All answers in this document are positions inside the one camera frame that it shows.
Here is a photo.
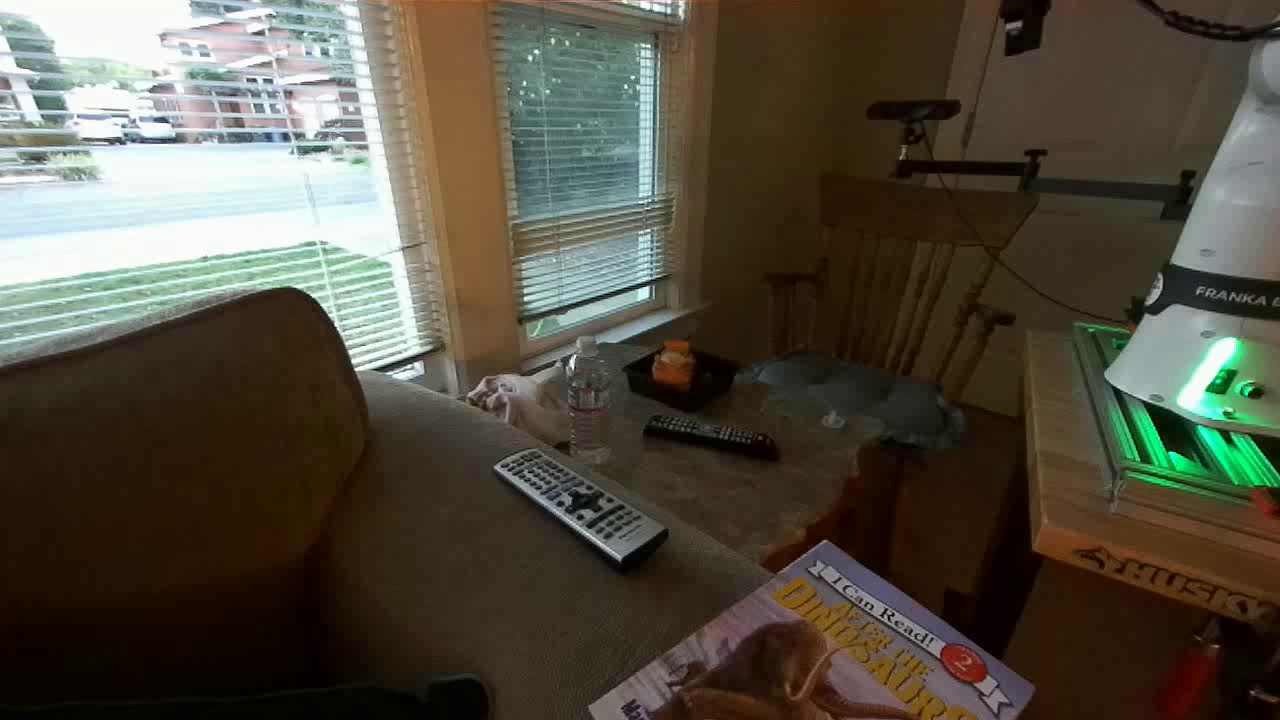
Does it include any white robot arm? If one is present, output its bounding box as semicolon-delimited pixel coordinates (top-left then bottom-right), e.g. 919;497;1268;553
1103;38;1280;435

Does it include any black square tray box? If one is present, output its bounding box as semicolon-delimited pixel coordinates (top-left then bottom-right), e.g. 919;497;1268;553
623;343;737;412

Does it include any clear plastic water bottle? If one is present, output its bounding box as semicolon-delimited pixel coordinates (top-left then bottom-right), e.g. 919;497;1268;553
565;336;612;462

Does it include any white knitted cloth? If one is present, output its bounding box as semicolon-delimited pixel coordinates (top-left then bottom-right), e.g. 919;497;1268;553
465;371;559;426

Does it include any black remote control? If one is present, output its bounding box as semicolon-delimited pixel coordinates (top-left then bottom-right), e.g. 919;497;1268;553
645;415;781;459

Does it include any silver remote control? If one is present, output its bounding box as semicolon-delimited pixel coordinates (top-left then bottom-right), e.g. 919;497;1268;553
492;446;667;573

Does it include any wooden rocking chair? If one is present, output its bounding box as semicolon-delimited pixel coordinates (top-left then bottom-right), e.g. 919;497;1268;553
766;172;1035;400

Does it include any dog cover magazine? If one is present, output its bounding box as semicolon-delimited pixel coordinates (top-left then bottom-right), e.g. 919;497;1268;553
589;543;1035;720

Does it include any brown couch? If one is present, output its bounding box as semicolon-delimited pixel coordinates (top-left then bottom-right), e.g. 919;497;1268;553
0;287;766;720

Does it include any wooden crate robot stand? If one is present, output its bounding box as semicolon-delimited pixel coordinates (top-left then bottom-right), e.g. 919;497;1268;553
1025;322;1280;629

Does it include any camera on black mount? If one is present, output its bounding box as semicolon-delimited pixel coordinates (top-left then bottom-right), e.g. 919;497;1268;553
869;96;1195;221

